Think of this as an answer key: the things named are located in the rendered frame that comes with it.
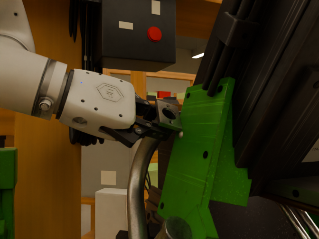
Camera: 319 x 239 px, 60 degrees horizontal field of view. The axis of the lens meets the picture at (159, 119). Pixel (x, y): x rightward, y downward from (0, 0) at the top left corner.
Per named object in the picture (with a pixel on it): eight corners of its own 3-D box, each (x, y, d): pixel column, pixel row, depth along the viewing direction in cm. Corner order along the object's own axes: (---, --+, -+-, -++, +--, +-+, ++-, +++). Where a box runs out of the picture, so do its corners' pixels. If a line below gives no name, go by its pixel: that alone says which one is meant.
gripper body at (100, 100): (56, 94, 34) (140, 120, 38) (68, 52, 41) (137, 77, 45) (43, 134, 38) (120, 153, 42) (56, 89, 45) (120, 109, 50)
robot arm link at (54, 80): (40, 84, 33) (65, 91, 34) (53, 47, 39) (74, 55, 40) (27, 130, 38) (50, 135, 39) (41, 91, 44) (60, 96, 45)
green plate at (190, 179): (245, 248, 36) (277, 94, 38) (191, 242, 33) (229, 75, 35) (199, 220, 47) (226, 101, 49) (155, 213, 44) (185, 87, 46)
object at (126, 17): (177, 63, 62) (177, -3, 63) (101, 55, 56) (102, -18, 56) (156, 72, 74) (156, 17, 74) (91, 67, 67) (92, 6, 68)
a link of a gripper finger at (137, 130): (136, 129, 39) (177, 140, 42) (136, 114, 42) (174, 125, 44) (128, 142, 41) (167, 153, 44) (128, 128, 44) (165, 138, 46)
